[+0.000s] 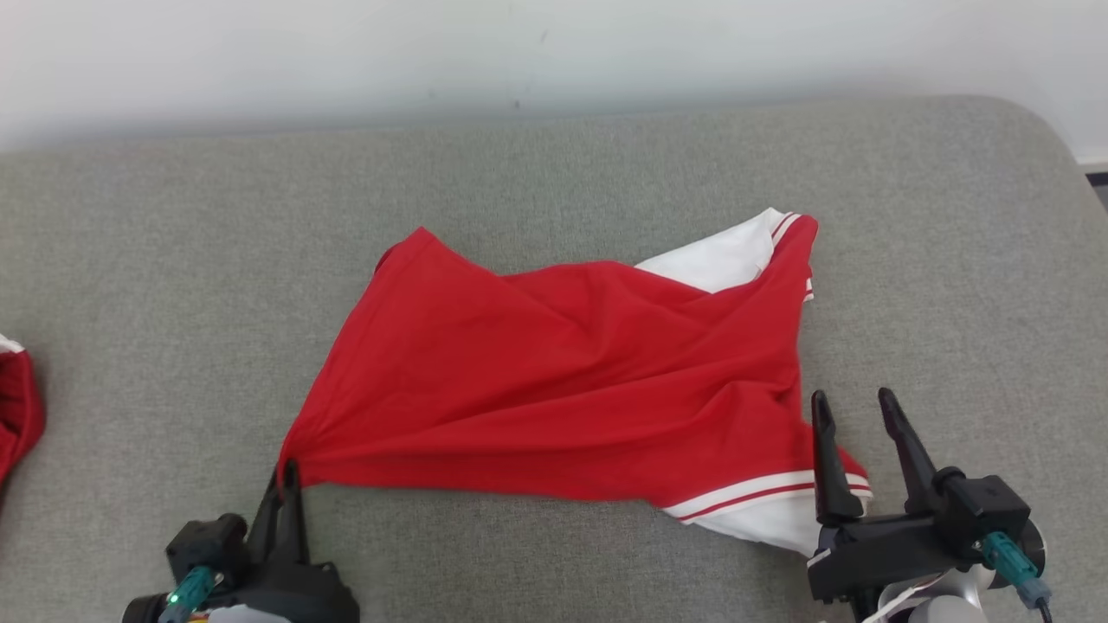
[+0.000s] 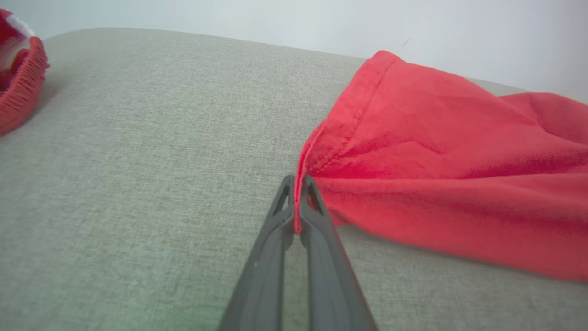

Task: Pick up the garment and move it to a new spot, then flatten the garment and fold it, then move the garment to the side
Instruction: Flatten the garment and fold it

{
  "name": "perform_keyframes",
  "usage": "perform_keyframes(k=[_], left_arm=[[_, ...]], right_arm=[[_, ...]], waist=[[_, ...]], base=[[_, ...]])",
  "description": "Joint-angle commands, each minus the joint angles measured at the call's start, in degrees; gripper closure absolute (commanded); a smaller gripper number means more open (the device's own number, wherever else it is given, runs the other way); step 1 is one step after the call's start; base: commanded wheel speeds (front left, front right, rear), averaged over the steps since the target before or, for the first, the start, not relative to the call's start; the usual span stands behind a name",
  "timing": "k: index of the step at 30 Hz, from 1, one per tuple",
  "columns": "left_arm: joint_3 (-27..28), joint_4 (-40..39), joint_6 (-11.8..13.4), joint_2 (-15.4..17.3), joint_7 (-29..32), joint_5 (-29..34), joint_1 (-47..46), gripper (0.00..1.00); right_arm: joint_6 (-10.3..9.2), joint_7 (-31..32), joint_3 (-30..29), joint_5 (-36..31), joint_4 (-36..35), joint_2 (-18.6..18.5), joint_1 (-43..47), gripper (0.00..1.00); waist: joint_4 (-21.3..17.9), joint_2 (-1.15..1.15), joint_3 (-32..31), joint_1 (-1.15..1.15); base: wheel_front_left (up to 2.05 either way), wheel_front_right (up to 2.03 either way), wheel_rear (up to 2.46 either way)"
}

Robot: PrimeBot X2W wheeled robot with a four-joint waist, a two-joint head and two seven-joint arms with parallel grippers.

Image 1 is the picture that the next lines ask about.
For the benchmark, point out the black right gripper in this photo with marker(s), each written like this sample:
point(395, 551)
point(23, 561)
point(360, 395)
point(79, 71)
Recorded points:
point(874, 554)

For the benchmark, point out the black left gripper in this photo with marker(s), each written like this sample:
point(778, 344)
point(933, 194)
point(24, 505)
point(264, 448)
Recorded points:
point(294, 593)

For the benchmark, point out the red shorts white waistband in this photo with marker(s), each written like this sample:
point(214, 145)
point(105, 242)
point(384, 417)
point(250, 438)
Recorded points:
point(17, 407)

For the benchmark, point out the red white basketball jersey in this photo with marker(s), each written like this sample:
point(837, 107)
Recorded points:
point(563, 389)

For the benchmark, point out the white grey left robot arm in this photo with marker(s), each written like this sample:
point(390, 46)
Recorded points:
point(216, 613)

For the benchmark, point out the grey fabric sofa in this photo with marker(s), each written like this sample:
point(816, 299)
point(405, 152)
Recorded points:
point(554, 173)

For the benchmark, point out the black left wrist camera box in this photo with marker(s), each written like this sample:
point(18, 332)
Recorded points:
point(206, 543)

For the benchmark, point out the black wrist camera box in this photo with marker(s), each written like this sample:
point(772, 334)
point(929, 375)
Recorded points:
point(987, 510)
point(206, 543)

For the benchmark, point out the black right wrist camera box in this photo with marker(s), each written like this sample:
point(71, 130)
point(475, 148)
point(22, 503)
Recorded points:
point(987, 510)

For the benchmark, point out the white wall baseboard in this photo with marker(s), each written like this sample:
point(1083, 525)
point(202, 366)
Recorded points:
point(1092, 156)

